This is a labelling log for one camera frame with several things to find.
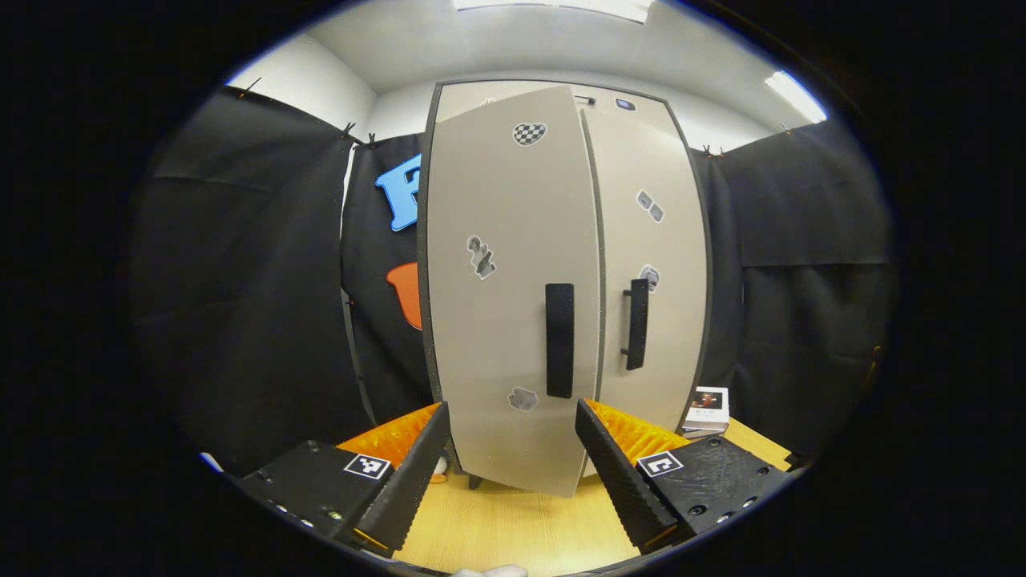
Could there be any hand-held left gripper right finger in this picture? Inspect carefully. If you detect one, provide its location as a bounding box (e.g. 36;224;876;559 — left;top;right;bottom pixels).
573;398;790;556

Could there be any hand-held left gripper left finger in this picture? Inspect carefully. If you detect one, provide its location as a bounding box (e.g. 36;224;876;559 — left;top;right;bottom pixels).
240;401;451;558

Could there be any grey cabinet door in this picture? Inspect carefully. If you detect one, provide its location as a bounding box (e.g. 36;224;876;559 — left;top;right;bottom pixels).
425;84;604;498
579;107;710;478

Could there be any grey shoe cabinet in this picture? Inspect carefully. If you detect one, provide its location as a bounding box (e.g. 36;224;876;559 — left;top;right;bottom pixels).
417;79;714;498

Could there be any white photo-cover book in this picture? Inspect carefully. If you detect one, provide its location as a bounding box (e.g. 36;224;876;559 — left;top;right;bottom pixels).
683;386;731;430

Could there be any black backdrop cloth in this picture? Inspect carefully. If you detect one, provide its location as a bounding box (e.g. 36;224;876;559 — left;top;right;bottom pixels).
128;84;895;478

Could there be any rectangular ceiling light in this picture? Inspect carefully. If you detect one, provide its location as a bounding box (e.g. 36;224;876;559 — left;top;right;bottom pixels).
764;71;828;125
453;0;654;23

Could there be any black right door handle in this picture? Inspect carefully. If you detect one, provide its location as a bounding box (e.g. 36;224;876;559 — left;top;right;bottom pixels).
620;277;650;371

